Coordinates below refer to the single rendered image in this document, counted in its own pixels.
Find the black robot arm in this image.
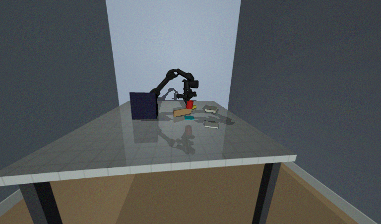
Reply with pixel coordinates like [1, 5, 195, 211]
[150, 69, 199, 98]

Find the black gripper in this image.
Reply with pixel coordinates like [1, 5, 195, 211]
[176, 87, 192, 105]

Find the red cup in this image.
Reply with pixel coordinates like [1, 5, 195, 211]
[186, 100, 193, 109]

